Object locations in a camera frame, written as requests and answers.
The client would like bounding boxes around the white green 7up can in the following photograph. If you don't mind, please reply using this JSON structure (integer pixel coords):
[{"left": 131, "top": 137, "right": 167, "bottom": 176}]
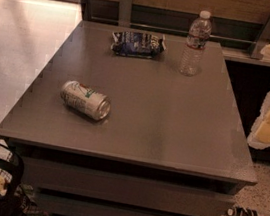
[{"left": 60, "top": 80, "right": 111, "bottom": 121}]

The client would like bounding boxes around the clear plastic water bottle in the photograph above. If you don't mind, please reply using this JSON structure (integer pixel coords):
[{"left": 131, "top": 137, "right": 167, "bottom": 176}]
[{"left": 179, "top": 10, "right": 212, "bottom": 76}]

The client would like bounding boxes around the grey drawer cabinet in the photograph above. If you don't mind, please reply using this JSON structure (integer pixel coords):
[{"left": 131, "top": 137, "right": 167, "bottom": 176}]
[{"left": 0, "top": 22, "right": 257, "bottom": 216}]

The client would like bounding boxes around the white power strip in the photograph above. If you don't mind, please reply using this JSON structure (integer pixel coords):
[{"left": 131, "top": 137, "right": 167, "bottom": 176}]
[{"left": 227, "top": 206, "right": 270, "bottom": 216}]

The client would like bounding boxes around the blue crumpled chip bag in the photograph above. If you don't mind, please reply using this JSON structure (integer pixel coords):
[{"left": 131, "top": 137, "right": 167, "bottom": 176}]
[{"left": 111, "top": 31, "right": 166, "bottom": 59}]

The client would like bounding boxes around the right metal wall bracket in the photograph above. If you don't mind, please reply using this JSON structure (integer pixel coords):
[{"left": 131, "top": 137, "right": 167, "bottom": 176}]
[{"left": 248, "top": 15, "right": 270, "bottom": 60}]

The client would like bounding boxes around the metal wall bracket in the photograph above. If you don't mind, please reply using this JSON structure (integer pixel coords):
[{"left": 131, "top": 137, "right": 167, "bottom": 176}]
[
  {"left": 248, "top": 15, "right": 270, "bottom": 60},
  {"left": 118, "top": 0, "right": 133, "bottom": 28}
]

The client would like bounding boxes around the left metal wall bracket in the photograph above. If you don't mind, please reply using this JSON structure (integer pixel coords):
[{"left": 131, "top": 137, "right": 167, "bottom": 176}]
[{"left": 118, "top": 0, "right": 133, "bottom": 28}]

